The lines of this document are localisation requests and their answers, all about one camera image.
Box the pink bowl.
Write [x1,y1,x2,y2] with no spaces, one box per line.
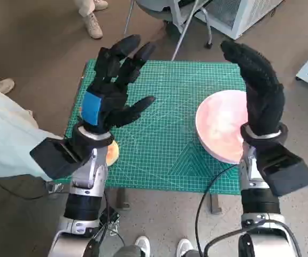
[195,89,249,164]

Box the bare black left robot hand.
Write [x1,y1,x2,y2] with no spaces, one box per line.
[79,34,157,134]

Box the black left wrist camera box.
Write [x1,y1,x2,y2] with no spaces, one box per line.
[29,138,90,180]

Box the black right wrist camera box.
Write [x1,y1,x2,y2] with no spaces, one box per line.
[255,143,308,198]

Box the grey office chair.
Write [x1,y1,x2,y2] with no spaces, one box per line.
[124,0,214,49]

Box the white shoe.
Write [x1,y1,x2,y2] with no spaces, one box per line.
[176,238,194,257]
[134,235,151,257]

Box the black floor cable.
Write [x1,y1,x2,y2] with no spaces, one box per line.
[0,178,69,200]

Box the black bar with metal bracket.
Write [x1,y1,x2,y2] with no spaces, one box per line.
[100,206,121,236]

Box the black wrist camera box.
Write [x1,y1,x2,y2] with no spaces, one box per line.
[255,143,308,198]
[29,138,90,180]

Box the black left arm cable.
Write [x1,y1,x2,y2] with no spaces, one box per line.
[91,187,126,257]

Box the thick black cable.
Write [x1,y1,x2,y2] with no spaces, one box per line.
[203,219,303,257]

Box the white metal pole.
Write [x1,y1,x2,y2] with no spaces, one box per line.
[171,0,201,62]

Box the white metal frame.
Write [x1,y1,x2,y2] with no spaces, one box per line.
[167,0,195,33]

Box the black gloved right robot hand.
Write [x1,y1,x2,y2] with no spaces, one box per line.
[220,40,286,135]

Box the thin black cable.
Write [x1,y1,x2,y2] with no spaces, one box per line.
[195,163,242,257]

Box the round toy bread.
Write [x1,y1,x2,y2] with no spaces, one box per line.
[105,140,120,167]

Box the green cutting mat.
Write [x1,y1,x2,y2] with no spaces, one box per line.
[64,59,248,194]

